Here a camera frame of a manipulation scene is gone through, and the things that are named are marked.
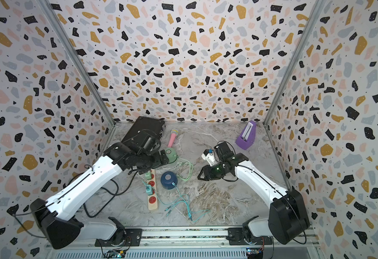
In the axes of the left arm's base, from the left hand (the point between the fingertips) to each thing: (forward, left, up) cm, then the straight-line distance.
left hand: (164, 162), depth 75 cm
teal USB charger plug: (-7, +9, -15) cm, 19 cm away
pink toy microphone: (+36, +1, -19) cm, 41 cm away
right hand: (-3, -18, -9) cm, 20 cm away
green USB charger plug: (+2, +11, -15) cm, 19 cm away
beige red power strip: (-10, +8, -20) cm, 23 cm away
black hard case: (+41, +22, -17) cm, 50 cm away
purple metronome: (+26, -47, -14) cm, 56 cm away
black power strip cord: (-21, +53, -1) cm, 58 cm away
